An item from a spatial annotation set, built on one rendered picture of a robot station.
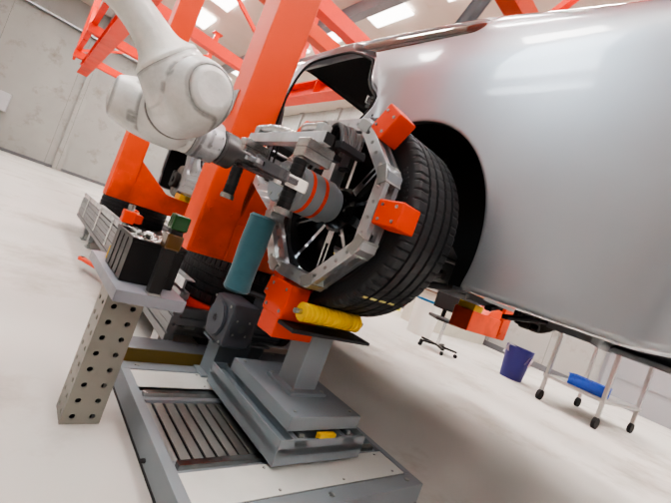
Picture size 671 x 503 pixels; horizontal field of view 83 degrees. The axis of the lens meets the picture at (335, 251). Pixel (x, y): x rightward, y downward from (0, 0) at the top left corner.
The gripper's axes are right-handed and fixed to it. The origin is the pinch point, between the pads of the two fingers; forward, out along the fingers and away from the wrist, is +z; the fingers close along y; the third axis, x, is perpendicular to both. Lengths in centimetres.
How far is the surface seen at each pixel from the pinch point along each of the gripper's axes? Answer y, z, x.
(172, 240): -13.0, -17.8, -23.5
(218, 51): -611, 143, 246
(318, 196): -10.0, 16.2, 1.6
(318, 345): -12, 39, -44
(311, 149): 2.5, 0.3, 9.1
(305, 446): 5, 32, -69
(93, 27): -911, -13, 252
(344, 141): 4.0, 8.1, 15.0
